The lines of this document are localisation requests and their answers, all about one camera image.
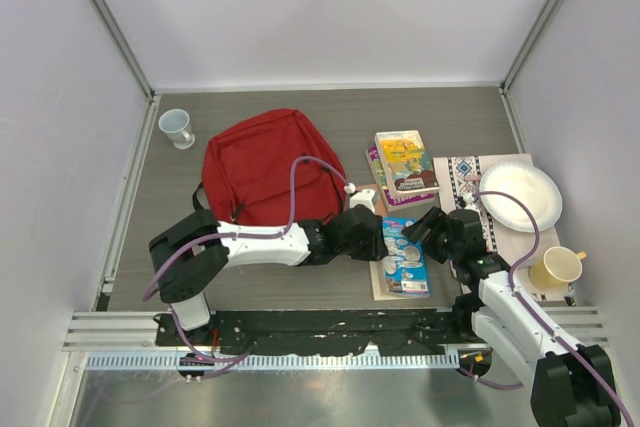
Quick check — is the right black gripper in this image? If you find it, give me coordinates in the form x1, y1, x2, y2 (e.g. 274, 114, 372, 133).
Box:
400, 206, 461, 264

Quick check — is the blue comic book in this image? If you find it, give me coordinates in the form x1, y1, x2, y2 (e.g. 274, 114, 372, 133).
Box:
369, 217, 431, 301

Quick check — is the red backpack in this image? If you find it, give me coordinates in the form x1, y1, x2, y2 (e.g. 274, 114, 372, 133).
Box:
199, 109, 346, 226

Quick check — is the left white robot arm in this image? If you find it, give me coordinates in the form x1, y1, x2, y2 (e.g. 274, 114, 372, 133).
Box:
143, 205, 388, 346

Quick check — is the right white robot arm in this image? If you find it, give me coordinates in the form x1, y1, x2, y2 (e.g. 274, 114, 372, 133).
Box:
403, 207, 622, 426

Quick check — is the tan leather wallet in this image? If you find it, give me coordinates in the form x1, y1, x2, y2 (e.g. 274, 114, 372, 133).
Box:
357, 184, 388, 217

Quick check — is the purple cover book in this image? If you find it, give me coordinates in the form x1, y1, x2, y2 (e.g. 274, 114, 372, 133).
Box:
366, 147, 436, 212

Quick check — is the patterned cloth placemat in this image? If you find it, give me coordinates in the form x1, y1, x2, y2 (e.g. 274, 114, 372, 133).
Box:
434, 154, 573, 305

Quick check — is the yellow cover book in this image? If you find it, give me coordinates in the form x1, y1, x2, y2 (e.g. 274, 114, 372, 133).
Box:
374, 130, 440, 197

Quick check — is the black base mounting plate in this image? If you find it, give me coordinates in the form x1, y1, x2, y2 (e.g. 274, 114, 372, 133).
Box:
186, 308, 486, 357

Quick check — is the white paper plate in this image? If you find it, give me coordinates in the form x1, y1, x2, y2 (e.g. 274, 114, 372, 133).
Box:
480, 161, 563, 233

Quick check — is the cream yellow mug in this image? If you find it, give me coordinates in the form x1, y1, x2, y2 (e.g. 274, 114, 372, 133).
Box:
529, 246, 587, 289

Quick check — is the translucent plastic cup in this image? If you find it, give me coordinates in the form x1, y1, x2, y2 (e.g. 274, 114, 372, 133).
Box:
158, 109, 196, 150

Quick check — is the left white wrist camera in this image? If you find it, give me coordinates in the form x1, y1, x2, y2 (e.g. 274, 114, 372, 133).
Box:
344, 183, 379, 213

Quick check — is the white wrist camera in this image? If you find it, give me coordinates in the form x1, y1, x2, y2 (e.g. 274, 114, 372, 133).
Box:
456, 192, 480, 213
344, 183, 379, 213

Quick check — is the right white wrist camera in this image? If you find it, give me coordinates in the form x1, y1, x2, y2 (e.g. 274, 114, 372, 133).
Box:
456, 192, 480, 213

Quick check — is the slotted cable duct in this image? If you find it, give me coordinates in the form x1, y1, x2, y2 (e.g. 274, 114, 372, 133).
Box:
85, 349, 459, 371

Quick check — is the aluminium frame rail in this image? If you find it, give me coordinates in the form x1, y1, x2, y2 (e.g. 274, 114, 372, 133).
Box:
62, 309, 611, 352

